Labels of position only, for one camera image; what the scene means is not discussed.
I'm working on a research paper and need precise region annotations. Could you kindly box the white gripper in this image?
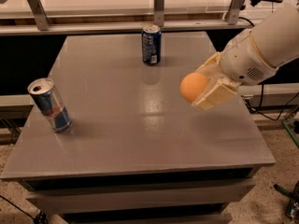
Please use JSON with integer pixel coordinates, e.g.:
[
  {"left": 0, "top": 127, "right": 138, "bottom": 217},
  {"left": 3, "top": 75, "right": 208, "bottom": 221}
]
[{"left": 192, "top": 28, "right": 278, "bottom": 110}]

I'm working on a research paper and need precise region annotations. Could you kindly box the orange fruit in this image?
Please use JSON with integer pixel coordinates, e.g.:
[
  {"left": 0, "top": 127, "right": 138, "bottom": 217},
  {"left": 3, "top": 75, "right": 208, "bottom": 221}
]
[{"left": 180, "top": 73, "right": 209, "bottom": 103}]

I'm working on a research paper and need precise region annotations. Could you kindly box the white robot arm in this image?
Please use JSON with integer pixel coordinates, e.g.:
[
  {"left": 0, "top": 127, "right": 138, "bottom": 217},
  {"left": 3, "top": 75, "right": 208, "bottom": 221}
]
[{"left": 192, "top": 4, "right": 299, "bottom": 110}]

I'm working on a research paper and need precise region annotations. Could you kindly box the blue pepsi can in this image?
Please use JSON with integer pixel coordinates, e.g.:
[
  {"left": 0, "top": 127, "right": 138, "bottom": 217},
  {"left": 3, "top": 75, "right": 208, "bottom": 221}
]
[{"left": 141, "top": 24, "right": 162, "bottom": 65}]

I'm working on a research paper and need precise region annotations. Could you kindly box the red bull can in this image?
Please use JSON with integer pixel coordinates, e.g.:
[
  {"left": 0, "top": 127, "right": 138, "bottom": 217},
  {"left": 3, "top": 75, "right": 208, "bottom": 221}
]
[{"left": 27, "top": 77, "right": 72, "bottom": 133}]

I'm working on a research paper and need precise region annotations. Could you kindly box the green metal leg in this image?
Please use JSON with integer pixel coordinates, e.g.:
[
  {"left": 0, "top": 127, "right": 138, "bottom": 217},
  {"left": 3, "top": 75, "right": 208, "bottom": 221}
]
[{"left": 280, "top": 103, "right": 299, "bottom": 150}]

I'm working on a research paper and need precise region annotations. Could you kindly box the grey drawer cabinet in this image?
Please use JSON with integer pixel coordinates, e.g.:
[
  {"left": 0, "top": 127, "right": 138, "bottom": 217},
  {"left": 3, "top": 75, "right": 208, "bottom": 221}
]
[{"left": 2, "top": 32, "right": 275, "bottom": 224}]

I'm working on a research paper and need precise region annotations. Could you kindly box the dark object on floor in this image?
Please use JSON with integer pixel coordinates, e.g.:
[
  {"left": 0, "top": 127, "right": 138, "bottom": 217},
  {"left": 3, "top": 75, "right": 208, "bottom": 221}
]
[{"left": 274, "top": 181, "right": 299, "bottom": 224}]

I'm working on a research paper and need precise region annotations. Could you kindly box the right metal bracket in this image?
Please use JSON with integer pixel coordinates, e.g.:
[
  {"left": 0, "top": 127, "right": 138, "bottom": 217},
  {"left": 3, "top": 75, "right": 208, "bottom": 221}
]
[{"left": 225, "top": 0, "right": 244, "bottom": 25}]

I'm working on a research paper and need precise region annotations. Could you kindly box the metal bracket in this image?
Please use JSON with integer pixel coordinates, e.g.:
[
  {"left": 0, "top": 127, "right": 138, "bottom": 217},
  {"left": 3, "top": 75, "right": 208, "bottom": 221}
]
[
  {"left": 154, "top": 0, "right": 164, "bottom": 27},
  {"left": 27, "top": 0, "right": 50, "bottom": 31},
  {"left": 225, "top": 0, "right": 244, "bottom": 25}
]

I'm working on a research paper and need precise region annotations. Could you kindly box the middle metal bracket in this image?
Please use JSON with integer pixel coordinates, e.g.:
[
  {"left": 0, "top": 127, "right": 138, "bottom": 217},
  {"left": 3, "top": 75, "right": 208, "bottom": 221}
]
[{"left": 154, "top": 0, "right": 164, "bottom": 27}]

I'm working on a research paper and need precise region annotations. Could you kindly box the left metal bracket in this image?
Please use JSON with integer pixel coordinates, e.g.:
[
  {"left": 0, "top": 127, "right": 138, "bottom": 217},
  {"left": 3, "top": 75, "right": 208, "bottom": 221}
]
[{"left": 27, "top": 0, "right": 50, "bottom": 31}]

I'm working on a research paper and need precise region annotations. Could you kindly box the black floor cable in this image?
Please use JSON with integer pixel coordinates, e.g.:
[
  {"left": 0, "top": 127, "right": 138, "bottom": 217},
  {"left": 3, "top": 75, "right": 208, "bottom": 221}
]
[{"left": 0, "top": 194, "right": 50, "bottom": 224}]

